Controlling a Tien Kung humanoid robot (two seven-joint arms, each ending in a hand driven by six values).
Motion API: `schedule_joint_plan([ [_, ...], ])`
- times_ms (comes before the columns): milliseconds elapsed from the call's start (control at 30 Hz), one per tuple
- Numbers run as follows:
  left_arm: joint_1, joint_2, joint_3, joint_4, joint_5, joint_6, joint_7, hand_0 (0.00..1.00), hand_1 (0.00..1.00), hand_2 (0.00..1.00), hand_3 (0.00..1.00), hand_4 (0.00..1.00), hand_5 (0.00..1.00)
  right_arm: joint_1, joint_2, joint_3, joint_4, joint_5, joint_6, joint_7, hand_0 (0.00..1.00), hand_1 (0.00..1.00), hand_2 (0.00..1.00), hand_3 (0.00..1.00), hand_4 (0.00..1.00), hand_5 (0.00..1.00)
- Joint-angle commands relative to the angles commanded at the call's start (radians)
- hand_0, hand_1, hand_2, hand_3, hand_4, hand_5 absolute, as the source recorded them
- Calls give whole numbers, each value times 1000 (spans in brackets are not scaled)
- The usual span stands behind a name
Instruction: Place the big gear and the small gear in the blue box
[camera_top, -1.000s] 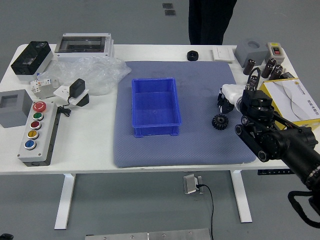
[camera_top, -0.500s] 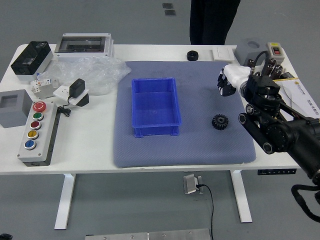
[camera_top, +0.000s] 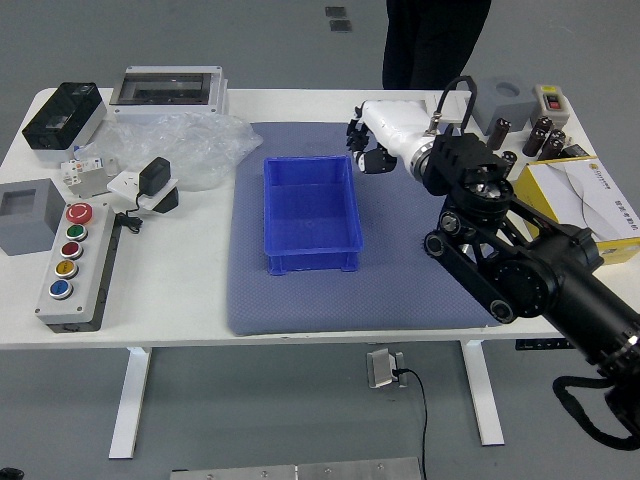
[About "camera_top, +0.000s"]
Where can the clear plastic bag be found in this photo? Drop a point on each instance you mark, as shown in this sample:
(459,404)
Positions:
(200,145)

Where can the grey block with square recess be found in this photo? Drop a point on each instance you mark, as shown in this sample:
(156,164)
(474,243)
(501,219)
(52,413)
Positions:
(25,220)

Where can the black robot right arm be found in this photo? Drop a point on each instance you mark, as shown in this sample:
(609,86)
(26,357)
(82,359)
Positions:
(575,295)

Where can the white table leg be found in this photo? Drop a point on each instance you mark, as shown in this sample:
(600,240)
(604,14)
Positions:
(131,400)
(482,395)

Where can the silver floor socket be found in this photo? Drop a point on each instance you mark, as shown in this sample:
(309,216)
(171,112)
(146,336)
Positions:
(381,370)

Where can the blue plastic box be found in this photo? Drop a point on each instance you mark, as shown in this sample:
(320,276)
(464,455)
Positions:
(310,215)

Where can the beige switch box red button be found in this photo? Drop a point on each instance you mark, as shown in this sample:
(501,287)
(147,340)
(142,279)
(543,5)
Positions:
(550,100)

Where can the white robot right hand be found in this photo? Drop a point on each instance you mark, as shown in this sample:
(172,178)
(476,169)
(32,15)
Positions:
(395,122)

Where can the white distribution box clear lid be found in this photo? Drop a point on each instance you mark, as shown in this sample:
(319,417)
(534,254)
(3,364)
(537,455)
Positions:
(165,95)

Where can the grey metal plate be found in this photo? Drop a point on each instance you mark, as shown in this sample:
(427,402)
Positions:
(300,470)

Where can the small black flat part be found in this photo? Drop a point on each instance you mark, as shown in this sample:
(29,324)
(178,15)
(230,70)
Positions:
(576,151)

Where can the black power adapter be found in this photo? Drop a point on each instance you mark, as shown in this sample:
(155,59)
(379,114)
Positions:
(155,175)

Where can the blue-grey mat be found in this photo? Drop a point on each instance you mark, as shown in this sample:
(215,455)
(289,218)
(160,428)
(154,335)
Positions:
(350,300)

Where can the grey block with round recess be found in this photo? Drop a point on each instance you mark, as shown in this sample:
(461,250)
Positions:
(520,107)

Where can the yellow and white cardboard box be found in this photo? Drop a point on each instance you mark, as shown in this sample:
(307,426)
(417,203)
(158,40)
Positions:
(575,190)

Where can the black table control panel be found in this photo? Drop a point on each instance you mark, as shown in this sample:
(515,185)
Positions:
(537,344)

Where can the grey floor plate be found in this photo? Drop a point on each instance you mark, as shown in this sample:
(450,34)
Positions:
(335,11)
(340,26)

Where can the person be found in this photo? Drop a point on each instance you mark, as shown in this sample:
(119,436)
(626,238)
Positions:
(435,45)

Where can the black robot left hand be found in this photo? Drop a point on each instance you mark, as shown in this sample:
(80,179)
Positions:
(10,474)

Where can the grey five-button control box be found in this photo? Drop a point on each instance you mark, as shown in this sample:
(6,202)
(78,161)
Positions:
(70,265)

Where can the white circuit breaker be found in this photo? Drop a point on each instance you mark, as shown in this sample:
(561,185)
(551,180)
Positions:
(85,167)

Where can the black socket stand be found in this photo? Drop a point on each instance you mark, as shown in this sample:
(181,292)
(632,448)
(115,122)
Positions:
(170,202)

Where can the black enclosure with white base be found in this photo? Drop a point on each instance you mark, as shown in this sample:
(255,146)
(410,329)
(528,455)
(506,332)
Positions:
(62,120)

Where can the white socket plate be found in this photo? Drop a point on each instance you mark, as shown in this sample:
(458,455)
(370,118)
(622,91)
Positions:
(122,185)

